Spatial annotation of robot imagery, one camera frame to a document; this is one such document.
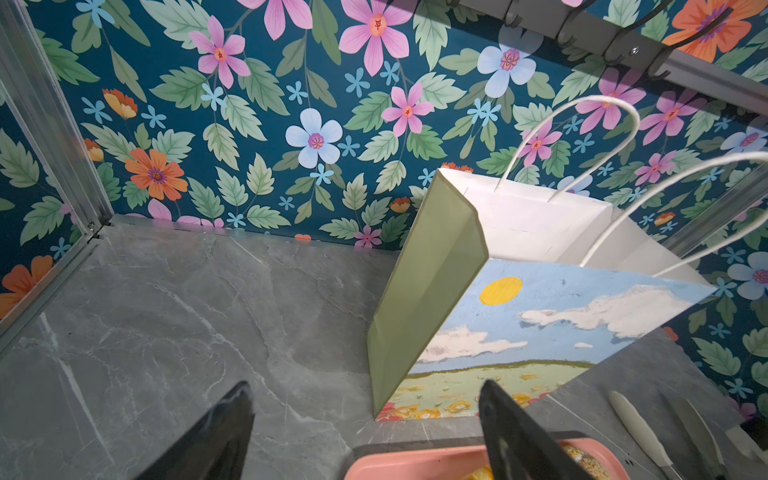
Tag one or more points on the painted landscape paper bag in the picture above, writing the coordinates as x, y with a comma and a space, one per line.
520, 284

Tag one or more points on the sesame bun far right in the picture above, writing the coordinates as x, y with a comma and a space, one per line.
587, 462

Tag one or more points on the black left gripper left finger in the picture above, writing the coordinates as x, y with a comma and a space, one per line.
216, 446

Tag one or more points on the black hook rail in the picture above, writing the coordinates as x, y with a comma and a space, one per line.
574, 26

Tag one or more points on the pink plastic tray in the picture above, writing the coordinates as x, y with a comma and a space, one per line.
459, 462

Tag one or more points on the metal tongs white tips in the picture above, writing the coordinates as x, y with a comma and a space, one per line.
681, 444

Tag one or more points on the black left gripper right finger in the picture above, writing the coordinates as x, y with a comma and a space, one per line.
517, 447

